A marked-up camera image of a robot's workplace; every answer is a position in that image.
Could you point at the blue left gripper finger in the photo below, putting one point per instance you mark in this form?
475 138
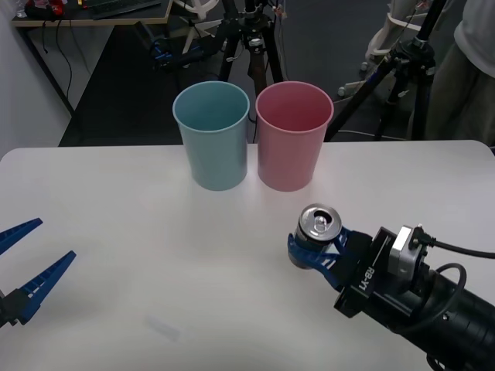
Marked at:
19 231
42 282

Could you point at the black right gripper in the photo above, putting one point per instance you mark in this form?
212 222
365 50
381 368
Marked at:
361 278

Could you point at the silver drink can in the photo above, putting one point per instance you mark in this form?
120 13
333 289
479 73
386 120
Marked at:
315 228

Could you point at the pink plastic bin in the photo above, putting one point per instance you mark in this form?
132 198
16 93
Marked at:
290 154

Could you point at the pale blue plastic bin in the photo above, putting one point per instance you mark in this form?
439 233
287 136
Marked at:
214 154

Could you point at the person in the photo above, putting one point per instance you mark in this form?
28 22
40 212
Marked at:
464 96

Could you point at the black tripod with blue joints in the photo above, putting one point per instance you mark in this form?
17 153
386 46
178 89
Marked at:
414 54

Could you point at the white chair base with castors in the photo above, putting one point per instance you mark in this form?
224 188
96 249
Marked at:
383 42

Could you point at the red object on desk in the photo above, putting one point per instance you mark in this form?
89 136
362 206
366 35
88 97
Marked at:
48 5

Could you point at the dark desk with wooden edge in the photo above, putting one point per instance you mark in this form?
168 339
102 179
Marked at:
116 21

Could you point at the black and blue floor device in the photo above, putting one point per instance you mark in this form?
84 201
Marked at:
174 54

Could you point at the dark keyboard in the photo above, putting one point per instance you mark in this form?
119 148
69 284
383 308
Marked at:
116 7

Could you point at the white office chair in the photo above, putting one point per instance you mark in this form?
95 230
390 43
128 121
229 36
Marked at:
199 23

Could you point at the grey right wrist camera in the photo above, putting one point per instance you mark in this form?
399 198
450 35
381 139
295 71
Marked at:
406 253

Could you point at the black camera tripod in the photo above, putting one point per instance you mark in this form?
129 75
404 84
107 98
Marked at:
253 42

